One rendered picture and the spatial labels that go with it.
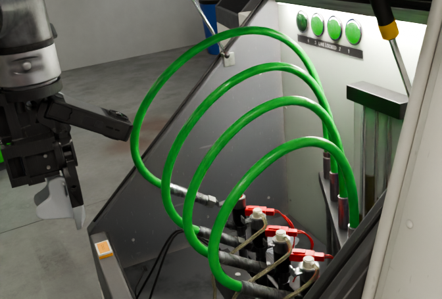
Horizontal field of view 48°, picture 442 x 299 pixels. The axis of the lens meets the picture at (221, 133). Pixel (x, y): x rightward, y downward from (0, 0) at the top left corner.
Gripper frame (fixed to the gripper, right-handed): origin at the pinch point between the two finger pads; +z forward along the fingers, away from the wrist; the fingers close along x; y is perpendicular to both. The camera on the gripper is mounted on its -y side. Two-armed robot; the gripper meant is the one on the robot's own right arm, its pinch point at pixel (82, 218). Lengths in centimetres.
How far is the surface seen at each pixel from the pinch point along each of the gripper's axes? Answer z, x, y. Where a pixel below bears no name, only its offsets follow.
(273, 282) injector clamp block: 25.4, -2.6, -29.9
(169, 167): -2.3, -3.5, -14.1
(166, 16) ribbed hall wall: 82, -677, -216
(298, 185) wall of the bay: 29, -37, -56
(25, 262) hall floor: 125, -194, 27
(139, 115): -8.6, -11.8, -12.7
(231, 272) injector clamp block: 25.4, -9.2, -24.3
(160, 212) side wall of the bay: 29, -43, -20
